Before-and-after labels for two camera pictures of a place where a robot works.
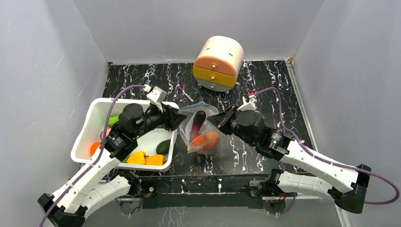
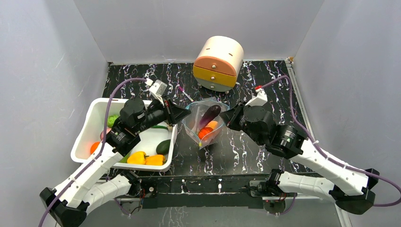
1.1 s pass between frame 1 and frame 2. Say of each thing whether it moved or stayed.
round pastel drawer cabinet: stayed
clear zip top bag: moved
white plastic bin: stayed
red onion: stayed
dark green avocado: stayed
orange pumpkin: moved
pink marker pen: stayed
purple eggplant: moved
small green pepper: stayed
